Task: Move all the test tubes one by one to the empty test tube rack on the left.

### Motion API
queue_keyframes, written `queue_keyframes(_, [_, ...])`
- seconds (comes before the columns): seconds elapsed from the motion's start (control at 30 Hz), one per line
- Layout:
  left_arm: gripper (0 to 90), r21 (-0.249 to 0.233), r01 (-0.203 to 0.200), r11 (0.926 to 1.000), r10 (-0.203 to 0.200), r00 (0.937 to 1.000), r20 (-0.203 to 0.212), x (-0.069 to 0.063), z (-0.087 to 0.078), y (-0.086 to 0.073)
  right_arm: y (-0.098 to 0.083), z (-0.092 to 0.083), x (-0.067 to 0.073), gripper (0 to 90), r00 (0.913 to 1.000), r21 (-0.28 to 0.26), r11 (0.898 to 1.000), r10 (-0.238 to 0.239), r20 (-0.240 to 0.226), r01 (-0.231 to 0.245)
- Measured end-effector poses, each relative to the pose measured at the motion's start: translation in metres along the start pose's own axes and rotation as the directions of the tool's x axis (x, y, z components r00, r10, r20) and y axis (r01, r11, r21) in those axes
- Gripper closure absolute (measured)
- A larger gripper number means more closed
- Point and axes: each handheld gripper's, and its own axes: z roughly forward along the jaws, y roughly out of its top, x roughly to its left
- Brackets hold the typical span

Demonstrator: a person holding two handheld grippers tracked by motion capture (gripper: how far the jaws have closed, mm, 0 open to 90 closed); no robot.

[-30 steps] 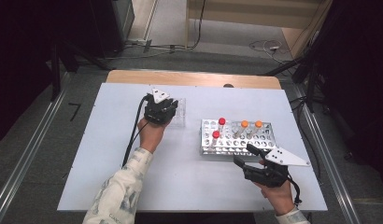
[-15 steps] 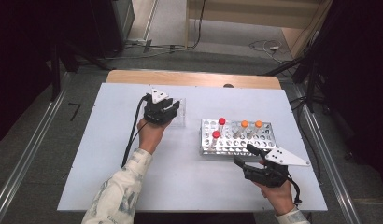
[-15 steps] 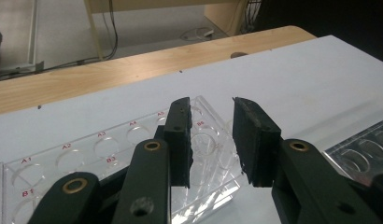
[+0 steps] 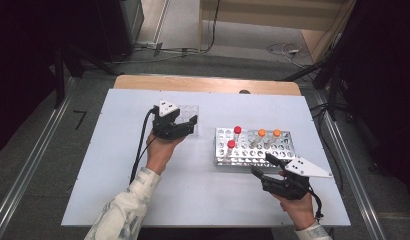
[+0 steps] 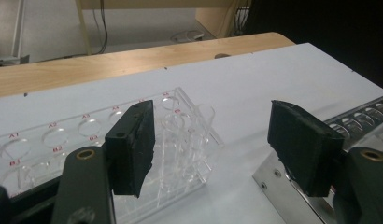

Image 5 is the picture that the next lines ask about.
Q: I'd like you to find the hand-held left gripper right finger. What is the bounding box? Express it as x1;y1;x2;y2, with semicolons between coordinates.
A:
266;99;346;198

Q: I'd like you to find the grey power strip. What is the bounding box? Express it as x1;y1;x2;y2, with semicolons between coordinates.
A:
0;54;31;68

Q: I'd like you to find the black hanging cable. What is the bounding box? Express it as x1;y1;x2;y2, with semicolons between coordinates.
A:
92;0;109;56

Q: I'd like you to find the metal tube rack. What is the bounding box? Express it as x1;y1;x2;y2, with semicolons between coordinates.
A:
251;93;383;224

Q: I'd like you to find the white coiled cable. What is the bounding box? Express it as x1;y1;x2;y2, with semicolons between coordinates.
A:
170;29;208;44

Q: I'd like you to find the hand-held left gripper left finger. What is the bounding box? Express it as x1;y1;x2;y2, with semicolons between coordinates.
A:
104;99;157;199

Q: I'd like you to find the wooden table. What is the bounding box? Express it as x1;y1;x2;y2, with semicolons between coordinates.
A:
0;31;296;99

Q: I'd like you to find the clear acrylic tube rack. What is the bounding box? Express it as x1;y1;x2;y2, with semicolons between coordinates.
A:
0;86;225;224

